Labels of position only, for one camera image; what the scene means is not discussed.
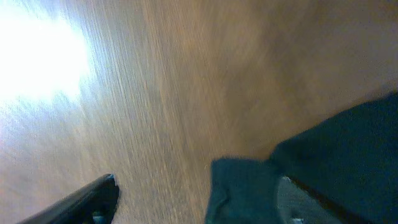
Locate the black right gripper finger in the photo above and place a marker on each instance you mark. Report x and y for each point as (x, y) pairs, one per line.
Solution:
(94, 203)

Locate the dark green t-shirt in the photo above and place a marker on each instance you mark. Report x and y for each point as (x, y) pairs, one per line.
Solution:
(342, 170)

